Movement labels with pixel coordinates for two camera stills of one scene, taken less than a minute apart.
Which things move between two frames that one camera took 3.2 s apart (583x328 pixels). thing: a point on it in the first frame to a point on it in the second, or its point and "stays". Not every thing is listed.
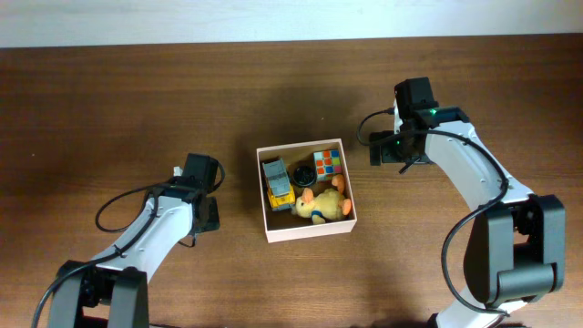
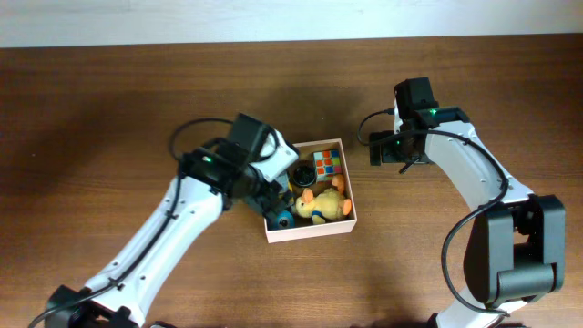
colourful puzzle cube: x=327 y=164 stays
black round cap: x=303 y=175 stays
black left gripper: x=214 y=223 to x=269 y=209
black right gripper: x=388 y=155 stays
